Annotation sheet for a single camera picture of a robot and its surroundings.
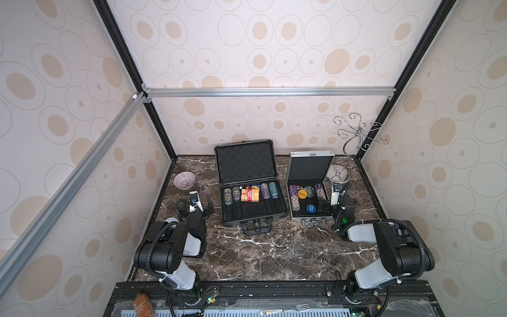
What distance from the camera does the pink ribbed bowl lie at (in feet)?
3.42

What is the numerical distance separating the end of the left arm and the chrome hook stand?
2.10 feet

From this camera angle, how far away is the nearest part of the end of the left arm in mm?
697

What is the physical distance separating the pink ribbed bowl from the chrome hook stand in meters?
0.72

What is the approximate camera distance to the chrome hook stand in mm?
882
